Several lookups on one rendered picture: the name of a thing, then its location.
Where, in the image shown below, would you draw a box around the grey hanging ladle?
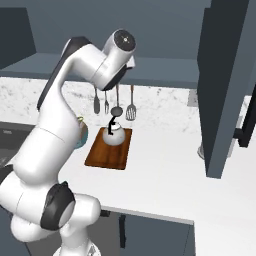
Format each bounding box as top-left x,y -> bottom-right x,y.
111,84 -> 124,118

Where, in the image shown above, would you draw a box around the grey wall outlet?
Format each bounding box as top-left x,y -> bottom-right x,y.
187,88 -> 200,108

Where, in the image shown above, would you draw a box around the dark grey tall cabinet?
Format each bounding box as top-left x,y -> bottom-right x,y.
0,7 -> 37,70

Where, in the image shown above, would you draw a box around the grey round object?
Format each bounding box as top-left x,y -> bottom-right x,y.
197,143 -> 207,160

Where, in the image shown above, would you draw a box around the white kettle with black handle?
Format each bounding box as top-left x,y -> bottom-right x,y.
101,114 -> 127,147

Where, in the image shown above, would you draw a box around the grey hanging fork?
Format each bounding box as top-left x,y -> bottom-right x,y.
103,89 -> 111,115

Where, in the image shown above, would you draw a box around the brown wooden tray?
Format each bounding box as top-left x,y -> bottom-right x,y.
84,126 -> 134,171

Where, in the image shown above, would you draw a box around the dark grey base cabinet door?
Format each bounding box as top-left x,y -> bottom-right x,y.
119,213 -> 195,256

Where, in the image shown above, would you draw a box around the dark grey wall cabinets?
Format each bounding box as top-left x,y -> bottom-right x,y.
0,0 -> 214,90

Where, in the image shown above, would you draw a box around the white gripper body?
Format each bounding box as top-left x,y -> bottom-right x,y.
125,55 -> 136,70

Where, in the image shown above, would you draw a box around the teal bowl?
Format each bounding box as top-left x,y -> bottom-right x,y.
74,116 -> 90,150

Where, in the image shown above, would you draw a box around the black base cabinet handle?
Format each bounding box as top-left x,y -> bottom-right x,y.
118,214 -> 127,250

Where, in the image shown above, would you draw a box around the grey slotted hanging spatula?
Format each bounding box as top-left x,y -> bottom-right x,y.
125,84 -> 138,122

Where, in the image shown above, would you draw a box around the dark grey hanging spoon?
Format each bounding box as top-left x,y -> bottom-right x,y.
93,86 -> 101,115

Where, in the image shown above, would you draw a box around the black cabinet door handle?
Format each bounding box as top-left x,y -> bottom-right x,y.
232,95 -> 256,149

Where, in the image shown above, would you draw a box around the dark grey sink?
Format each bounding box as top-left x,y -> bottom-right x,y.
0,121 -> 36,168

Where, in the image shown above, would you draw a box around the dark grey open cabinet door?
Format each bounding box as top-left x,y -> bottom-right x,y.
196,0 -> 252,180

